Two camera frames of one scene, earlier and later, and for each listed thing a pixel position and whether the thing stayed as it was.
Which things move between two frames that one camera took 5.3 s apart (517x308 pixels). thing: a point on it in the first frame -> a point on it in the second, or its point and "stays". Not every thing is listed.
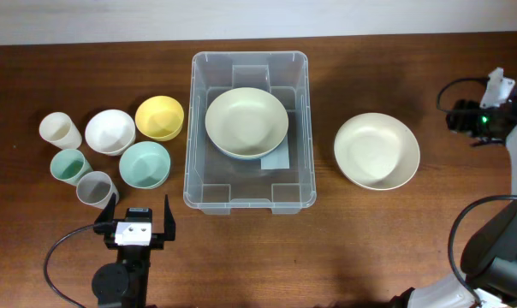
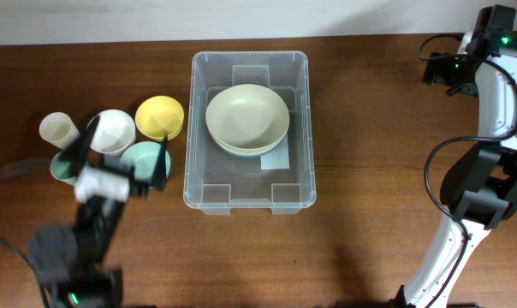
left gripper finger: [108, 213] -> [74, 158]
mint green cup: [69, 165] stays
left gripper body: [157, 241] -> [139, 192]
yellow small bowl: [159, 117] stays
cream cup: [58, 128] stays
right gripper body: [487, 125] -> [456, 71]
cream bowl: [246, 122] stays
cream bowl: [377, 151] -> [247, 119]
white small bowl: [110, 132] stays
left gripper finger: [169, 223] -> [160, 173]
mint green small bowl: [145, 165] stays
